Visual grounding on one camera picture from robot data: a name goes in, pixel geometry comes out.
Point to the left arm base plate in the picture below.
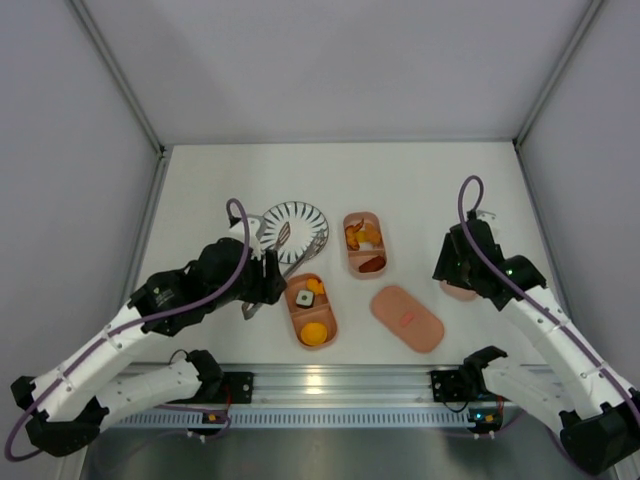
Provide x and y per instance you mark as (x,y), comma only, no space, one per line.
(232,388)

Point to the left aluminium frame post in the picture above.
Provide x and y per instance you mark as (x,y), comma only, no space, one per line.
(79,9)

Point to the brown meat slice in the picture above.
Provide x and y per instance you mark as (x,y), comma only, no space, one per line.
(372,265)

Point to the fried egg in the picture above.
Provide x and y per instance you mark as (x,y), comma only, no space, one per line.
(369,246)

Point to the metal serving tongs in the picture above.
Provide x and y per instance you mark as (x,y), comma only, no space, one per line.
(314,247)

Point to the light pink lid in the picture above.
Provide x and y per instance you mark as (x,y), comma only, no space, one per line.
(460,294)

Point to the sushi roll piece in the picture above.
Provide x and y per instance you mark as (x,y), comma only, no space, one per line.
(305,299)

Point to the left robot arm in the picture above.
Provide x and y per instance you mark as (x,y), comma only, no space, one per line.
(67,408)

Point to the orange fried nugget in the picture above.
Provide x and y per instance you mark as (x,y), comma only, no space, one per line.
(372,234)

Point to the blue striped white plate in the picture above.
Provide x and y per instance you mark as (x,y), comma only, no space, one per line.
(305,221)

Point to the pink lunch box lid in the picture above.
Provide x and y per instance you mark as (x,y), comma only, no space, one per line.
(408,319)

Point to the pink divided lunch box tray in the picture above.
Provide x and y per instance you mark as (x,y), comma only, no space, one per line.
(356,258)

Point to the aluminium mounting rail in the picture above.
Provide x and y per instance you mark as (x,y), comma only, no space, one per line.
(300,386)

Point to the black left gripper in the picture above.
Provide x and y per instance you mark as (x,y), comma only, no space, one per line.
(272,278)

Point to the orange fried shrimp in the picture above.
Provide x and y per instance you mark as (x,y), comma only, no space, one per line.
(355,235)

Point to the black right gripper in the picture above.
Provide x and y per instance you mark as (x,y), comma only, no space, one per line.
(447,265)

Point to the orange fish shaped food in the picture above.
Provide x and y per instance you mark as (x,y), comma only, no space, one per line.
(316,286)

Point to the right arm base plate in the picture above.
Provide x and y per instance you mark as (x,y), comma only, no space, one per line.
(450,386)

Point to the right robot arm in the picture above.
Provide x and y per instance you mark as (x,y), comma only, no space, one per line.
(591,409)

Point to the orange round dumpling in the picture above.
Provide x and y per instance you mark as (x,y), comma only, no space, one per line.
(314,334)

